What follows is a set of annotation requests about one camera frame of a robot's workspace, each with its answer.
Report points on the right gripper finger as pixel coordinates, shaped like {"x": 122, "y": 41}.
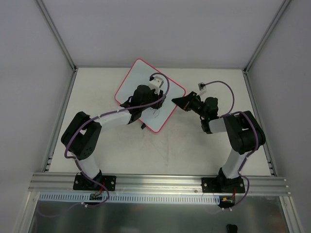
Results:
{"x": 182, "y": 105}
{"x": 184, "y": 99}

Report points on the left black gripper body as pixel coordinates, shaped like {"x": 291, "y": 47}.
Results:
{"x": 158, "y": 98}

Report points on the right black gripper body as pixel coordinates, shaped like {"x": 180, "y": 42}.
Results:
{"x": 190, "y": 102}

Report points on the pink framed whiteboard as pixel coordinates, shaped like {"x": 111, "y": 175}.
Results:
{"x": 140, "y": 73}

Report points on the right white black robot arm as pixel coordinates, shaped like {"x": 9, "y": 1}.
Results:
{"x": 244, "y": 134}

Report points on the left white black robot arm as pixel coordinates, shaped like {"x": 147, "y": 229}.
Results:
{"x": 81, "y": 136}

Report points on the small black object bottom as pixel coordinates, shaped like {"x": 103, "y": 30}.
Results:
{"x": 231, "y": 228}

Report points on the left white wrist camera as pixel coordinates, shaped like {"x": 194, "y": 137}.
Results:
{"x": 155, "y": 84}

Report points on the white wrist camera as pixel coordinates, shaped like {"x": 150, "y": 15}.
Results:
{"x": 155, "y": 84}
{"x": 202, "y": 88}

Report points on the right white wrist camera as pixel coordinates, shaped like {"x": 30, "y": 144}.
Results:
{"x": 202, "y": 88}

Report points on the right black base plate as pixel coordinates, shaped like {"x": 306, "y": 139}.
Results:
{"x": 217, "y": 185}

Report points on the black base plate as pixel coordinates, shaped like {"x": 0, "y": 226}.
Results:
{"x": 217, "y": 185}
{"x": 81, "y": 183}

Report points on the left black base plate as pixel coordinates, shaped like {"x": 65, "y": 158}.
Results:
{"x": 81, "y": 183}

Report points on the right aluminium frame post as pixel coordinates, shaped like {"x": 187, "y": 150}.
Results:
{"x": 272, "y": 25}

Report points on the aluminium frame post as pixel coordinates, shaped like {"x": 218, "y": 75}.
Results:
{"x": 272, "y": 25}
{"x": 47, "y": 16}

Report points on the aluminium mounting rail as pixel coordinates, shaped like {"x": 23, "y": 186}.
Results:
{"x": 158, "y": 184}

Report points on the left aluminium frame post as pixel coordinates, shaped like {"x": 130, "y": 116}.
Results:
{"x": 47, "y": 16}

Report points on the white slotted cable duct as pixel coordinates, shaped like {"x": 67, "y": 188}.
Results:
{"x": 130, "y": 198}

